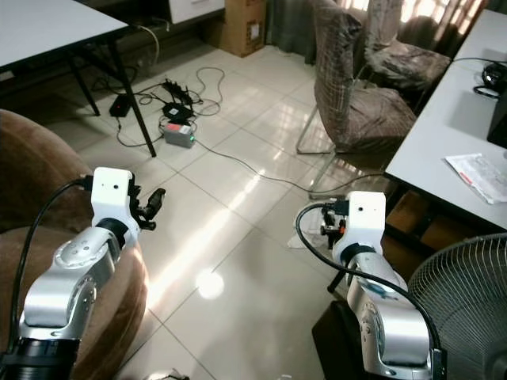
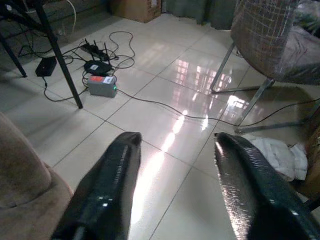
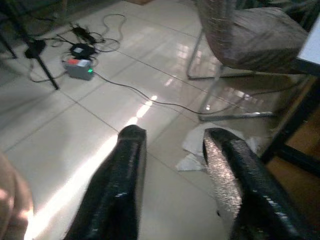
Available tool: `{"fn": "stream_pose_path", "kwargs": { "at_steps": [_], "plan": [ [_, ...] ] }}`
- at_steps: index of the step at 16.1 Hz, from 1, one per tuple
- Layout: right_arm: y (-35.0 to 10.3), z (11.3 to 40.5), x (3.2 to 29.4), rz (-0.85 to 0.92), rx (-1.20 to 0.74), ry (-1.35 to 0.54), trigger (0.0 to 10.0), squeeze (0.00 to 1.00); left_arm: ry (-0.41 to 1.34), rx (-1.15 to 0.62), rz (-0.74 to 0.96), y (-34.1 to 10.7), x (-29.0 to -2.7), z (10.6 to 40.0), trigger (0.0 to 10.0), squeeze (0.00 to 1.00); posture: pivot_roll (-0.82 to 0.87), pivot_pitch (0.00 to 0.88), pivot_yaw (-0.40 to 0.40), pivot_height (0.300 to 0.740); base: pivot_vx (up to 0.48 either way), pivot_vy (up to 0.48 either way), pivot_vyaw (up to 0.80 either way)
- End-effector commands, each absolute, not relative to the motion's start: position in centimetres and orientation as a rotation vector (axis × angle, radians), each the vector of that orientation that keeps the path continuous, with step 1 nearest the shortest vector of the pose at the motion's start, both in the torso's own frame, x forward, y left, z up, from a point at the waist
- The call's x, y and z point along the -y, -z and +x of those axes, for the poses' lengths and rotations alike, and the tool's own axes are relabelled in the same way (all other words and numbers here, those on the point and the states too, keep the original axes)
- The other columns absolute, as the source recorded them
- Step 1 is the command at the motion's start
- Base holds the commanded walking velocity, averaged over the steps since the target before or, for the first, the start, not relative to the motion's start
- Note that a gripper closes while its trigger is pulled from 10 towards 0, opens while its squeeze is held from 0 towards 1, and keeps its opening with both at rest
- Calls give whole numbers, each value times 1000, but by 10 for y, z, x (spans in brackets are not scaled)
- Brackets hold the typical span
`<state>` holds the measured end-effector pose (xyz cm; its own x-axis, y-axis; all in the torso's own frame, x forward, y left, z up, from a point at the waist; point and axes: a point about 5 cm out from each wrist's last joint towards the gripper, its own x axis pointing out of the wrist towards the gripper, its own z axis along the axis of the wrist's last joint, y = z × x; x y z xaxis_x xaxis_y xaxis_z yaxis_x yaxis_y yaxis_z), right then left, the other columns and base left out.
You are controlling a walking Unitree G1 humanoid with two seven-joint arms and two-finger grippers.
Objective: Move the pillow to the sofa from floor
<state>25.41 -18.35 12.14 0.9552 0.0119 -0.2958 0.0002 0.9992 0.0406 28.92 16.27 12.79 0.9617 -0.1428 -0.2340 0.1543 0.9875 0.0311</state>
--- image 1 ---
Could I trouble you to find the black power strip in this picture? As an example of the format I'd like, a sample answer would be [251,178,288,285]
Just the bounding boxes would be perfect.
[162,78,196,108]

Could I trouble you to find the brown sofa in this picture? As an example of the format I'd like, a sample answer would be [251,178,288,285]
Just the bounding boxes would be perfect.
[0,109,151,380]

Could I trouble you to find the white table with black legs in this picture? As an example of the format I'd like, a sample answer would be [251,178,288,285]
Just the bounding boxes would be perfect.
[0,0,158,158]

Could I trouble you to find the brown cardboard box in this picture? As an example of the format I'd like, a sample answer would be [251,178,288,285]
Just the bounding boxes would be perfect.
[200,0,268,59]

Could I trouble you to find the brown box under desk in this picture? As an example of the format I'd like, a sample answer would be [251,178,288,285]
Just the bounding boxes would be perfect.
[387,190,488,279]

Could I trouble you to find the black stool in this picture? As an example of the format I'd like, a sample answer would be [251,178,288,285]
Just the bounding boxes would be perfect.
[311,298,367,380]

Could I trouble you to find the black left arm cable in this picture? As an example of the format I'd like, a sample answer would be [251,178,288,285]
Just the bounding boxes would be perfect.
[8,177,99,349]

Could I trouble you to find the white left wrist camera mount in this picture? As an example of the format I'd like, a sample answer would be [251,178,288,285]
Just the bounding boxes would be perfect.
[91,167,143,231]

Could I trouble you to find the grey curtain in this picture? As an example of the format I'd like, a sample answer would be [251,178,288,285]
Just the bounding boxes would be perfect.
[265,0,319,58]

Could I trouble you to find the grey box device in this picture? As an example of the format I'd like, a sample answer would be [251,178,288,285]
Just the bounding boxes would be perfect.
[162,120,198,150]

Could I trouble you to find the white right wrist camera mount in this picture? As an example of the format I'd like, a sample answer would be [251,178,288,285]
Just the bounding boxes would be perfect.
[345,191,387,249]

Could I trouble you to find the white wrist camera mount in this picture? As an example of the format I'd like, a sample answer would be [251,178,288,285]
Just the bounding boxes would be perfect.
[91,167,143,231]
[345,191,387,249]

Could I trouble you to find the grey wire fan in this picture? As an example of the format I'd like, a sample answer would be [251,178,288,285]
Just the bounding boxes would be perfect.
[407,233,507,380]

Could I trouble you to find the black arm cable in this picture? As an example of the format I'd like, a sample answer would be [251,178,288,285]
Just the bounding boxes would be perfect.
[295,202,443,353]
[8,177,99,349]

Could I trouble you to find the plaid covered metal chair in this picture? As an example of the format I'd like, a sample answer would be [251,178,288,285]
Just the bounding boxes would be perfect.
[295,0,417,199]

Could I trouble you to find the black power adapter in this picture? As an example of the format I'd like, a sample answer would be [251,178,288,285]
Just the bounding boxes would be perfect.
[109,93,132,118]

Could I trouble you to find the grey desk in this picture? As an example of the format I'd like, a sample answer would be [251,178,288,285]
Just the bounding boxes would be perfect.
[385,8,507,232]

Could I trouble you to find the white cabinet drawer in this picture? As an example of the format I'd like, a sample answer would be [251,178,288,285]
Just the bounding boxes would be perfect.
[168,0,227,25]

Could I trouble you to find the printed white paper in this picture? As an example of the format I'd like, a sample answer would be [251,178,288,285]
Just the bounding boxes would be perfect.
[443,151,507,205]

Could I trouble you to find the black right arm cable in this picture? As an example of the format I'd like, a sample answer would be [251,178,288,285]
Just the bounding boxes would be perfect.
[295,202,443,353]

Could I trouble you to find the black device on desk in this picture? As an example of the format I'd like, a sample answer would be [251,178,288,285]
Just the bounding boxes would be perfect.
[486,85,507,149]

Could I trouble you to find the patterned cushioned chair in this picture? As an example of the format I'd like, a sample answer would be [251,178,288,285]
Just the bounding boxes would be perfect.
[363,0,454,94]

